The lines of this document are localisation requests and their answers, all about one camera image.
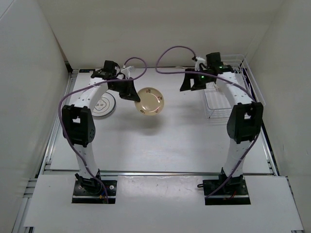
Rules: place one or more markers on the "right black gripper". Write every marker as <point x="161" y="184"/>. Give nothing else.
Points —
<point x="186" y="85"/>

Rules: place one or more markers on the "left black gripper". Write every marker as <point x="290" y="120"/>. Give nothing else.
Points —
<point x="133" y="95"/>

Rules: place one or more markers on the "cream yellow plate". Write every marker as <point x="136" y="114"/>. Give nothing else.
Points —
<point x="151" y="101"/>

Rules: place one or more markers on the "white plate green rim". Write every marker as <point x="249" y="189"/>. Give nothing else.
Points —
<point x="105" y="106"/>

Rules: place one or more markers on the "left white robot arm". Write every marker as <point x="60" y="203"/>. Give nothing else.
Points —
<point x="77" y="119"/>

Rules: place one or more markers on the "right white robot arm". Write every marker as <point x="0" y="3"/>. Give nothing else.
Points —
<point x="244" y="122"/>

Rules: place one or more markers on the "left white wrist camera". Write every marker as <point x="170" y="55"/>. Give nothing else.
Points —
<point x="126" y="71"/>

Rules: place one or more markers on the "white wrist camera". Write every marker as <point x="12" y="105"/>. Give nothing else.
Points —
<point x="200" y="63"/>
<point x="126" y="71"/>

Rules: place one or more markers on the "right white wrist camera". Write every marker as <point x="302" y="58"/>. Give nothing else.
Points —
<point x="200" y="63"/>

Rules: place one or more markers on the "white wire dish rack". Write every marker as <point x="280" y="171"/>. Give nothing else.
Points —
<point x="220" y="97"/>

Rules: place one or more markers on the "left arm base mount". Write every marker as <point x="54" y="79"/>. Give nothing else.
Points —
<point x="90" y="191"/>

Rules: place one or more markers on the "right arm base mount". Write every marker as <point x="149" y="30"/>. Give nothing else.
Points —
<point x="234" y="192"/>

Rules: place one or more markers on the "metal rail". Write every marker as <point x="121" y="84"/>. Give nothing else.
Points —
<point x="132" y="173"/>

